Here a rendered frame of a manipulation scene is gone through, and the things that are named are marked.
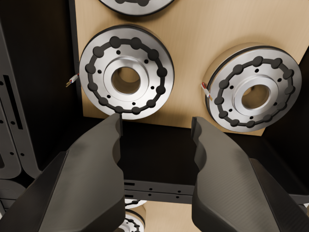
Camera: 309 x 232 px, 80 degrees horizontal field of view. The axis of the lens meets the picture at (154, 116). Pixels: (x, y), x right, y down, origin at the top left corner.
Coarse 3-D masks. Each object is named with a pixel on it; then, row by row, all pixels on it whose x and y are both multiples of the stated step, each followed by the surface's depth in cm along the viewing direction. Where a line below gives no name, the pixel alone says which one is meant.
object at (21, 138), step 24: (0, 0) 11; (0, 24) 11; (0, 48) 12; (0, 72) 13; (0, 96) 13; (24, 96) 14; (24, 120) 14; (24, 144) 16; (24, 168) 17; (168, 192) 19; (192, 192) 19; (288, 192) 19
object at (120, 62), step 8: (112, 64) 19; (120, 64) 19; (128, 64) 19; (136, 64) 19; (104, 72) 19; (112, 72) 19; (144, 72) 19; (104, 80) 19; (112, 80) 20; (144, 80) 19; (112, 88) 20; (144, 88) 20; (112, 96) 20; (120, 96) 20; (128, 96) 20; (136, 96) 20
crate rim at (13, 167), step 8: (0, 104) 14; (0, 112) 14; (0, 120) 15; (0, 128) 15; (8, 128) 15; (0, 136) 15; (8, 136) 15; (0, 144) 16; (8, 144) 16; (0, 152) 16; (8, 152) 16; (16, 152) 16; (8, 160) 17; (16, 160) 17; (0, 168) 17; (8, 168) 17; (16, 168) 17; (0, 176) 18; (8, 176) 18; (16, 176) 18
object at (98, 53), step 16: (112, 32) 18; (128, 32) 18; (144, 32) 18; (96, 48) 19; (112, 48) 18; (128, 48) 18; (144, 48) 18; (160, 48) 18; (80, 64) 19; (96, 64) 19; (144, 64) 19; (160, 64) 19; (80, 80) 20; (96, 80) 20; (160, 80) 20; (96, 96) 21; (144, 96) 21; (160, 96) 21; (112, 112) 22; (128, 112) 22; (144, 112) 22
